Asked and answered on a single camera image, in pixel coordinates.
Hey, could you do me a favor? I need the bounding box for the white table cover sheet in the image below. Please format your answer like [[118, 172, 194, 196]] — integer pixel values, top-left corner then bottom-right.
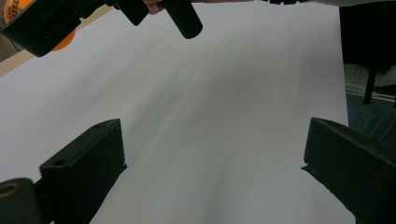
[[0, 1, 356, 224]]

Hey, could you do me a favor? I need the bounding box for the black stand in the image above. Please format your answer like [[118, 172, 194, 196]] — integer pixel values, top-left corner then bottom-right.
[[339, 0, 396, 105]]

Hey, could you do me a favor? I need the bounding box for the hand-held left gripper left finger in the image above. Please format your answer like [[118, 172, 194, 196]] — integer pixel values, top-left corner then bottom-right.
[[38, 118, 128, 224]]

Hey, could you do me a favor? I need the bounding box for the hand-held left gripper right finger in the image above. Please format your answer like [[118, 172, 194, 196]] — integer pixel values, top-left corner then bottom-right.
[[300, 117, 396, 224]]

